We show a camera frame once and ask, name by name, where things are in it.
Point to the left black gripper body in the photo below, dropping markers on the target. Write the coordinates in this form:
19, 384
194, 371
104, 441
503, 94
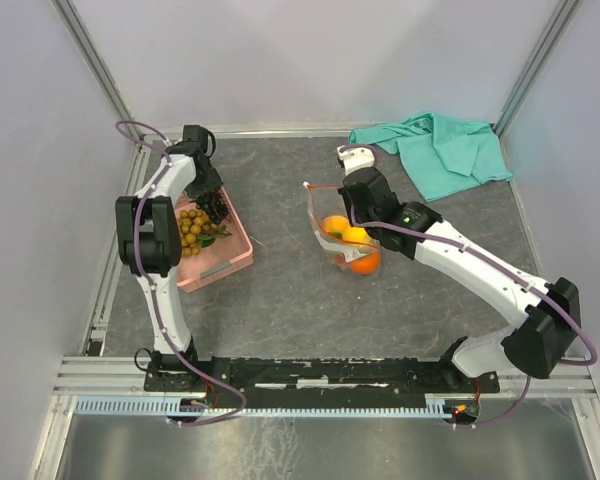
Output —
207, 181

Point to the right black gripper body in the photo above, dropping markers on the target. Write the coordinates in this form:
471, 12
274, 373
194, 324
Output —
359, 216

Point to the yellow toy fruit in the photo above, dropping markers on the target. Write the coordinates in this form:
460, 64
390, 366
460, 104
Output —
357, 237

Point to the small orange toy fruit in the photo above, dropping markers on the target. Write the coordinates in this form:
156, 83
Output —
335, 225

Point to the clear zip top bag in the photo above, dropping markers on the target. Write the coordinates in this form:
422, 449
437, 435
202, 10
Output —
346, 246

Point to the dark toy grape bunch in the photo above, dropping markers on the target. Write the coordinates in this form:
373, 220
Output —
213, 205

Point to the brown longan bunch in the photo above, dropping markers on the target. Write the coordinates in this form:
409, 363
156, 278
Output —
195, 231

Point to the pink perforated basket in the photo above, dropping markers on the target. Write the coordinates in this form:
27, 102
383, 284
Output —
230, 251

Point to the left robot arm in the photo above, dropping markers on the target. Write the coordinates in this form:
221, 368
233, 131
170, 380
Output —
149, 244

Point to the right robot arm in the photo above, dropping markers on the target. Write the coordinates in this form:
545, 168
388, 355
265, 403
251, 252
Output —
543, 318

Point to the teal cloth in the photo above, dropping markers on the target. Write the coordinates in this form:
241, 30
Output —
441, 155

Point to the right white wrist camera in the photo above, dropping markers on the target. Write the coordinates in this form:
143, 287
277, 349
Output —
352, 157

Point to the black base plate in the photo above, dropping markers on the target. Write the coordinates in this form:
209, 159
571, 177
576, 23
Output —
302, 384

